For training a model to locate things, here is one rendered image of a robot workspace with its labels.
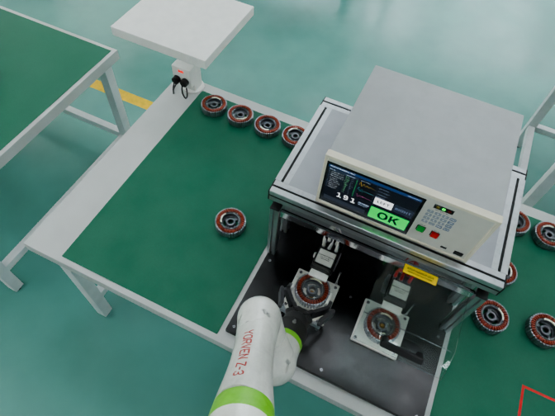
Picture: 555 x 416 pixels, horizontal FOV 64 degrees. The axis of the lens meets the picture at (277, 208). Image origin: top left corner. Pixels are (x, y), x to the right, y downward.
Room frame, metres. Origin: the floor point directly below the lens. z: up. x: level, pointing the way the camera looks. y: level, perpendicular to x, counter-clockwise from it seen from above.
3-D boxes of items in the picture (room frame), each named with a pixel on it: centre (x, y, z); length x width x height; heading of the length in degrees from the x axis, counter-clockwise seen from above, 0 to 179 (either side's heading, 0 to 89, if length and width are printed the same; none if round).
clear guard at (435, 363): (0.48, -0.40, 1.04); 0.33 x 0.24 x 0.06; 159
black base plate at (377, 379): (0.54, -0.26, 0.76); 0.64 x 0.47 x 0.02; 69
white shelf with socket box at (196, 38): (1.39, 0.39, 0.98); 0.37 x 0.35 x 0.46; 69
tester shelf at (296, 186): (0.83, -0.36, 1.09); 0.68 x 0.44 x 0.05; 69
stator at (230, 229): (0.83, 0.16, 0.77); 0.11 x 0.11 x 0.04
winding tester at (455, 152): (0.83, -0.38, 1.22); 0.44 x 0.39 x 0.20; 69
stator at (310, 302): (0.57, -0.14, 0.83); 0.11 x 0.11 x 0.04
